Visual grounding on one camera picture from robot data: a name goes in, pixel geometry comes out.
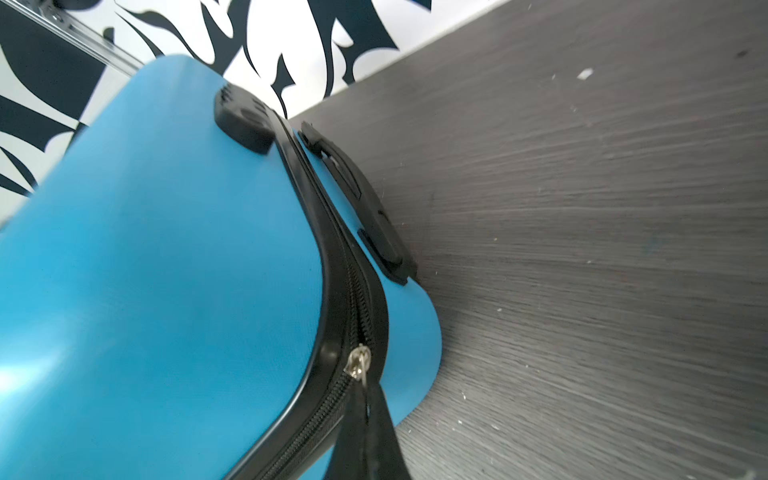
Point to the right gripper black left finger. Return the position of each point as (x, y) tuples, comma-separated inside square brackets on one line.
[(348, 460)]

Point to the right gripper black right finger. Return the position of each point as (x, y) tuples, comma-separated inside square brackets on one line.
[(382, 453)]

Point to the blue hard-shell suitcase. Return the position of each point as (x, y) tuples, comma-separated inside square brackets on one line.
[(193, 290)]

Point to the aluminium frame rails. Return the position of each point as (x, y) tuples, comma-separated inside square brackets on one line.
[(57, 21)]

